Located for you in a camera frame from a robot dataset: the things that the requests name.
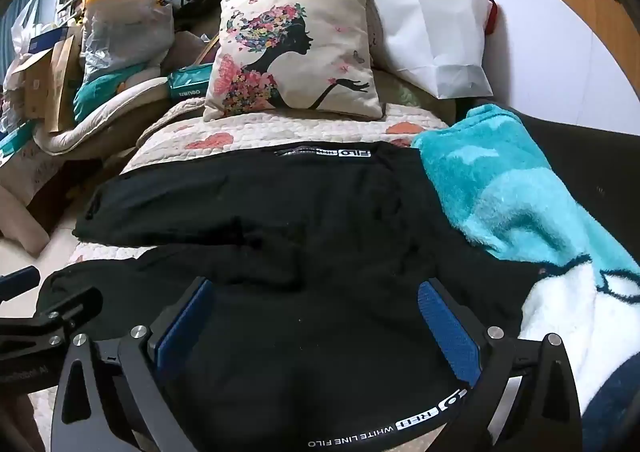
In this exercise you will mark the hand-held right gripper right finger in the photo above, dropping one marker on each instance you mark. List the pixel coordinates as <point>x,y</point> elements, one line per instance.
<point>450,332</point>

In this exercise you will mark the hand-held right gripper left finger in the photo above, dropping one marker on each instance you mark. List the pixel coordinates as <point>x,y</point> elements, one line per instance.
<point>182,327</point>

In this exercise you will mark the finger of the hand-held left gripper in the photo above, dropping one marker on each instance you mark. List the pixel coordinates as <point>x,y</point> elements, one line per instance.
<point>20,282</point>
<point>70,309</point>

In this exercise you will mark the black pants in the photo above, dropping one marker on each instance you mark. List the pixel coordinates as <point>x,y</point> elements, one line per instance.
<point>300,232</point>

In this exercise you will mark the teal and white box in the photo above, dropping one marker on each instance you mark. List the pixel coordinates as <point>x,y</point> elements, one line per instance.
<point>15,144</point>

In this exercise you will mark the turquoise and white fleece blanket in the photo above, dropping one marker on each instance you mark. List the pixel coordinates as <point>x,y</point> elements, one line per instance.
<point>510,192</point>

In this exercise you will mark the beige padded mat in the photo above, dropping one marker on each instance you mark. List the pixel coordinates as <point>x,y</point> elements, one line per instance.
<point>110,119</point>

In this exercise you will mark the quilted heart print bedspread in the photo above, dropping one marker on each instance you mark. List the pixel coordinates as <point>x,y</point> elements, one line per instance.
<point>165,141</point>

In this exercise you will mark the brown cardboard box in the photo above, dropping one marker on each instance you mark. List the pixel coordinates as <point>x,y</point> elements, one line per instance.
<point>45,81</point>

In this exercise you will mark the teal cloth bundle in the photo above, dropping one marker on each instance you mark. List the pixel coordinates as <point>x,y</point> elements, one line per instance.
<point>100,89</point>

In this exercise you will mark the teal tissue pack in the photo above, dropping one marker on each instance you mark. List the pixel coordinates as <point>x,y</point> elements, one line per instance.
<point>190,84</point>

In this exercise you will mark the blue box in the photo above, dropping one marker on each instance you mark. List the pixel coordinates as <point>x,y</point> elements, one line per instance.
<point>50,39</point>

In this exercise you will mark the white plastic bag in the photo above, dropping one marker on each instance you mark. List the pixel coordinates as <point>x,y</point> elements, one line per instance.
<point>25,26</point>

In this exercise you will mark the clear plastic bag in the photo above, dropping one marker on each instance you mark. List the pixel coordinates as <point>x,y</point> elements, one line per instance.
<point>125,36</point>

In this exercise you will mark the blue curtain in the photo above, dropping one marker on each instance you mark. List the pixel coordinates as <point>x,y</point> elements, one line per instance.
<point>20,1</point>

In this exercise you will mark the floral silhouette print cushion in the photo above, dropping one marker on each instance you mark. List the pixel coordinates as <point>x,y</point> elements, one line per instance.
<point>310,76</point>

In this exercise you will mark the white paper bag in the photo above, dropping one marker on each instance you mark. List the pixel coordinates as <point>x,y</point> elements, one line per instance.
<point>430,31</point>

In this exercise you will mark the red object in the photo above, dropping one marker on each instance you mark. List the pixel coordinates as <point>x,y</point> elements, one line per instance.
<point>493,14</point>

